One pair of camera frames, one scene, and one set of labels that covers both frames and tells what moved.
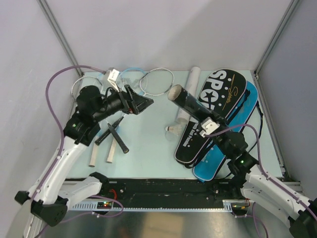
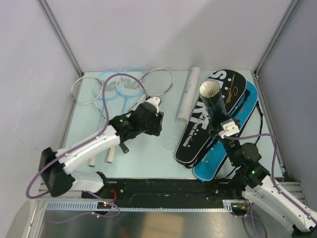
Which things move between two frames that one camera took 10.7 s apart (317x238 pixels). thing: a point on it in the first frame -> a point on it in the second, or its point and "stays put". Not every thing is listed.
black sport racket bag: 225,89 stays put
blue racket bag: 210,160 stays put
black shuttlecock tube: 191,104 -> 213,101
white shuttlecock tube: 192,86 stays put
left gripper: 131,100 -> 156,128
